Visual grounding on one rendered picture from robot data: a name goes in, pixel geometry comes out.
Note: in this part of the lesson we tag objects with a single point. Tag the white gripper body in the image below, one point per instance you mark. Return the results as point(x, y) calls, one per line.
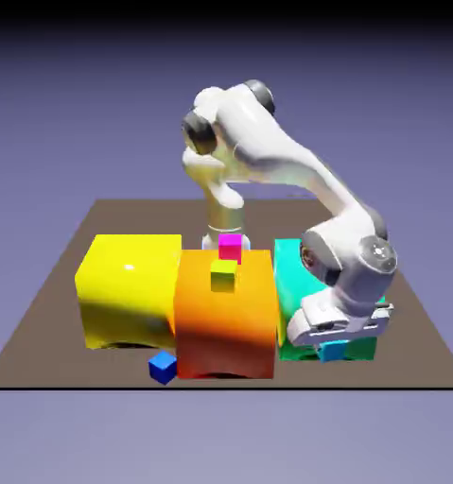
point(317, 325)

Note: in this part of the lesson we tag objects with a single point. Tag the small cyan cube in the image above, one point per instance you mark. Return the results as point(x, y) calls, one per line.
point(332, 351)

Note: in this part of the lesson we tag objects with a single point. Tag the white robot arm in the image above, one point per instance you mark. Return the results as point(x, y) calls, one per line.
point(271, 151)

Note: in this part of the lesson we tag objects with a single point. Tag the small yellow-green cube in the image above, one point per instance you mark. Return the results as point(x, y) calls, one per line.
point(223, 276)

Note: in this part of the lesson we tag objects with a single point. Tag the small magenta cube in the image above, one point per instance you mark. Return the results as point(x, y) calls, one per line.
point(229, 247)

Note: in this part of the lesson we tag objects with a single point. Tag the small blue cube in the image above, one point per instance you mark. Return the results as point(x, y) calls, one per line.
point(162, 366)

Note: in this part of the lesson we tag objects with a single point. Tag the large green box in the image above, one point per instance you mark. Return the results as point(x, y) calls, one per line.
point(292, 280)

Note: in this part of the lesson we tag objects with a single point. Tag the large orange box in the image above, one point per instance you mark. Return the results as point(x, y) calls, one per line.
point(226, 321)

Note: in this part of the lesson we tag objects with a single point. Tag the large yellow box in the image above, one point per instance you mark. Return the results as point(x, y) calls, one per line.
point(127, 287)

